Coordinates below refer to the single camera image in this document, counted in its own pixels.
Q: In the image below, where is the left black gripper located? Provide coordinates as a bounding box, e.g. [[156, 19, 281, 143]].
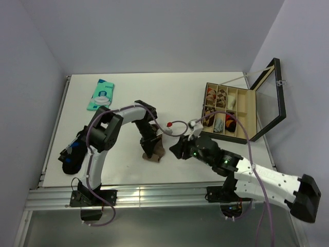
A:
[[134, 119, 161, 158]]

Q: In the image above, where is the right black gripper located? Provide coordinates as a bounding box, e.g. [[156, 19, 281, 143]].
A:
[[169, 131, 213, 166]]

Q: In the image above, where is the brown sock with striped cuff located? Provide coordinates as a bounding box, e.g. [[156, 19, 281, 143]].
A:
[[141, 124, 165, 163]]

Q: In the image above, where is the black red yellow argyle sock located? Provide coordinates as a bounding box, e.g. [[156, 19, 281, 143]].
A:
[[225, 114, 236, 133]]

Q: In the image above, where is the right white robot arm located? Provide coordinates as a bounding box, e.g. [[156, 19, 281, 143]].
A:
[[169, 136, 321, 223]]

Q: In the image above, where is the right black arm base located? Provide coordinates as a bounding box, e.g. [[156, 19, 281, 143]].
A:
[[205, 186, 253, 222]]

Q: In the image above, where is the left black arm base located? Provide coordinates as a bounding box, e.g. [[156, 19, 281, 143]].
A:
[[69, 189, 118, 221]]

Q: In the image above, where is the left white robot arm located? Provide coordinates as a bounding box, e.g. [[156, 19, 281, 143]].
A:
[[78, 100, 165, 205]]

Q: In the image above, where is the rolled dark brown argyle sock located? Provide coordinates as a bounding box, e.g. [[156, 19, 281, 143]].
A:
[[203, 107, 215, 127]]

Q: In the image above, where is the rolled light blue sock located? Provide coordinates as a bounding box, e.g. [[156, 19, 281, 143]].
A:
[[213, 118, 225, 133]]

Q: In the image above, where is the rolled orange beige argyle sock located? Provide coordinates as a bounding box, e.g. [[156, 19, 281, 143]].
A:
[[206, 87, 217, 106]]

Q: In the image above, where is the mint green sock pair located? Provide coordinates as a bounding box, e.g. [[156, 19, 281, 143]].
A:
[[86, 79, 115, 111]]

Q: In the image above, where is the rolled brown beige argyle sock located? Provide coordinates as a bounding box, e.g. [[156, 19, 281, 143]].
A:
[[216, 89, 227, 108]]

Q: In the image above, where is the rolled white sock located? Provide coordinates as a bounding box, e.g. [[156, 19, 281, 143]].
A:
[[227, 95, 236, 110]]

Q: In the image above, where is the black blue grey sock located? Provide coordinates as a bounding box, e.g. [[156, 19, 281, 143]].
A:
[[58, 126, 87, 175]]

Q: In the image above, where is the black compartment box with lid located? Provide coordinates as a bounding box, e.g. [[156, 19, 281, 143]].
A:
[[201, 58, 286, 144]]

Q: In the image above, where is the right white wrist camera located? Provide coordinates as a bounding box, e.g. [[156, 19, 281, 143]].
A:
[[188, 119, 203, 141]]

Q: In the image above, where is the aluminium table edge rail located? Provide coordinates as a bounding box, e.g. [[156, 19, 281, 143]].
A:
[[24, 182, 223, 211]]

